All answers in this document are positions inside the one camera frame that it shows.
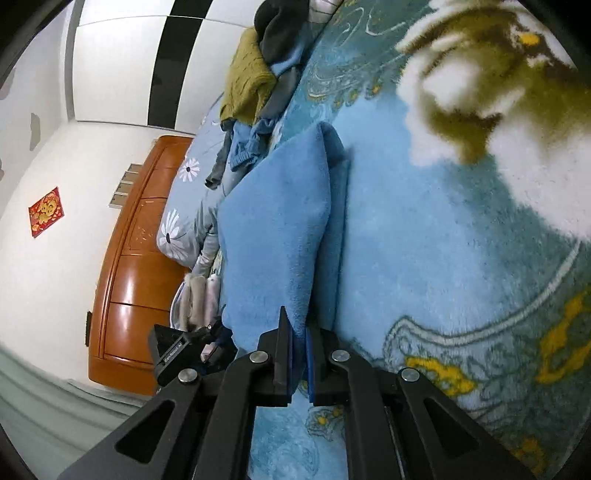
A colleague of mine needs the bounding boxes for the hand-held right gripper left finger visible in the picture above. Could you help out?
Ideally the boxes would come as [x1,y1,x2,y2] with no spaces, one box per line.
[58,305,293,480]

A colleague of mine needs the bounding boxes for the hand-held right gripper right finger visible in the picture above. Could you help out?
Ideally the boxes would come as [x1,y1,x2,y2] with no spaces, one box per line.
[305,323,539,480]

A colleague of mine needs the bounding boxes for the blue fleece sweater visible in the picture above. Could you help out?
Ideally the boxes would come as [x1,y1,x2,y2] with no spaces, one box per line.
[217,121,354,356]

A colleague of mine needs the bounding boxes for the pink clothes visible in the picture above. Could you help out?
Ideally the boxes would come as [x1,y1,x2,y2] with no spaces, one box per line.
[172,272,222,333]

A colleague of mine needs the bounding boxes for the pile of clothes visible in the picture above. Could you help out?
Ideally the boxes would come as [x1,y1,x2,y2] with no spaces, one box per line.
[228,28,319,171]

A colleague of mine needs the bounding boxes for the wooden headboard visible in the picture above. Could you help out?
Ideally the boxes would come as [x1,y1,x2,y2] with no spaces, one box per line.
[88,135,197,398]

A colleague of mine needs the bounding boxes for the blue-grey flower print quilt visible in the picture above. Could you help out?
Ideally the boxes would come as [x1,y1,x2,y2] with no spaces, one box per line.
[156,0,345,278]

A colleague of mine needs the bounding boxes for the grey garment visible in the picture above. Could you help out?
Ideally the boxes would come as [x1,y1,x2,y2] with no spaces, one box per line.
[204,65,301,190]

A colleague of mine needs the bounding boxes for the green floral blanket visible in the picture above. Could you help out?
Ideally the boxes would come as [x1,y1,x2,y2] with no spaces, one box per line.
[203,0,591,480]

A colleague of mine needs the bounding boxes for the olive knit sweater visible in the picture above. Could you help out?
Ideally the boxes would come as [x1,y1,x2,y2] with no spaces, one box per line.
[219,28,278,126]

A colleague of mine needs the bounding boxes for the white wardrobe with black stripe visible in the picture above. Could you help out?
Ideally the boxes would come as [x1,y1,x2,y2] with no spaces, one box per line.
[69,0,273,134]

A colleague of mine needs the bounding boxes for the black garment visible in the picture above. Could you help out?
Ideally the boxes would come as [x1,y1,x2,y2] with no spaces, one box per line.
[254,0,315,63]

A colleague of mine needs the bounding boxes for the red wall decoration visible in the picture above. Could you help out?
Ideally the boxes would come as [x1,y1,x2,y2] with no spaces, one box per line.
[28,186,64,238]

